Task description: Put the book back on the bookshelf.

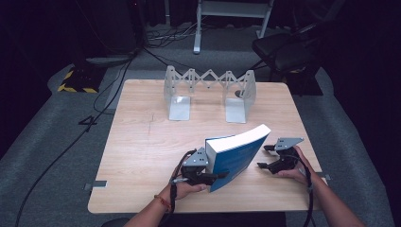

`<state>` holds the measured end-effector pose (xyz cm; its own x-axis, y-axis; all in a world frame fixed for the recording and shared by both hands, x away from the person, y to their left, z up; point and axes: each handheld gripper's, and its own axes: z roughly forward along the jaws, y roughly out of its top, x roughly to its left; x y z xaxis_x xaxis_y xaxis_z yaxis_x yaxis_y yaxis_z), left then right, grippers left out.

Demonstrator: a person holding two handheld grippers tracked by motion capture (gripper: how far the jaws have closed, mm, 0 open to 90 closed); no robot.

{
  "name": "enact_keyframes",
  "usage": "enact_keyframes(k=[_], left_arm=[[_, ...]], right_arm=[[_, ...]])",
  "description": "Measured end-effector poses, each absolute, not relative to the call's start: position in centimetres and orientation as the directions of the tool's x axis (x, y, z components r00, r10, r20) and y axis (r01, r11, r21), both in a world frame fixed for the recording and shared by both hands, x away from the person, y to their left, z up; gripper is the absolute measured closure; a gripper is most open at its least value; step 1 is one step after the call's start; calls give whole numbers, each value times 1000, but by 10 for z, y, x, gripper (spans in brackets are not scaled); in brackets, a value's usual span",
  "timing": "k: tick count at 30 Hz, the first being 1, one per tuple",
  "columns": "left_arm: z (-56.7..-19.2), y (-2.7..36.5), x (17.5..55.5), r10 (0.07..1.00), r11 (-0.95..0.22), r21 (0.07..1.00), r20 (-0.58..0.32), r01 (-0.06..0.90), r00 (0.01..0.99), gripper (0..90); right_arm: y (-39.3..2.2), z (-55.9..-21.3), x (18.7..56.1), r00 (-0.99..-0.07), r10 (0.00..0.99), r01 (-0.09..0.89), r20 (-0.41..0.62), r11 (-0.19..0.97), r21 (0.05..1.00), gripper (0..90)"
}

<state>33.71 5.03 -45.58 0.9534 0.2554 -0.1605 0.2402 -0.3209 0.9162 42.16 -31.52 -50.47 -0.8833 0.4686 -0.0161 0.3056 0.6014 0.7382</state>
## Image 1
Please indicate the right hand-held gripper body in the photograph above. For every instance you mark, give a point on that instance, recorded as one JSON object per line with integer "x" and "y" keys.
{"x": 285, "y": 160}

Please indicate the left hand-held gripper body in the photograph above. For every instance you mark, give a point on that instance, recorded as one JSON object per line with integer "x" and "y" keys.
{"x": 195, "y": 171}

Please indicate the blue paperback book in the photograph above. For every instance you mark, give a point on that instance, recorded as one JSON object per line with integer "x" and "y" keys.
{"x": 235, "y": 157}

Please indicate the person's right hand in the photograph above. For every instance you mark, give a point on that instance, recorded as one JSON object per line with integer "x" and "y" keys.
{"x": 302, "y": 171}

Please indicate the person's left hand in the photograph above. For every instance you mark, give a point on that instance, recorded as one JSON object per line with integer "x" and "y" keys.
{"x": 183, "y": 190}

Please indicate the grey tape strip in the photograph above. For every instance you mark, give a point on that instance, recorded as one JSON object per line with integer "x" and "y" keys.
{"x": 324, "y": 177}
{"x": 96, "y": 184}

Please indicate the person's dark clothing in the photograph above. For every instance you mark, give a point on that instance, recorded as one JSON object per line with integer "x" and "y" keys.
{"x": 227, "y": 220}

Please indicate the grey expandable metal book rack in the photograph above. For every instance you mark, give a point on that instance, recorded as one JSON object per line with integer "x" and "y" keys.
{"x": 179, "y": 107}

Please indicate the black chair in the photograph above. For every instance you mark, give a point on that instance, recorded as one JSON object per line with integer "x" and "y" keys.
{"x": 283, "y": 50}

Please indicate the grey flat stand base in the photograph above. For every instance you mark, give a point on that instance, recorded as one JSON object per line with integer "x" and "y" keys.
{"x": 110, "y": 60}

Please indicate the white metal stand frame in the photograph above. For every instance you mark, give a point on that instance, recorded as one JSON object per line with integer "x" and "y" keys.
{"x": 198, "y": 31}

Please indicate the black yellow striped base plate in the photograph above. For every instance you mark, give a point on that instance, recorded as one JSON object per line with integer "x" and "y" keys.
{"x": 78, "y": 82}

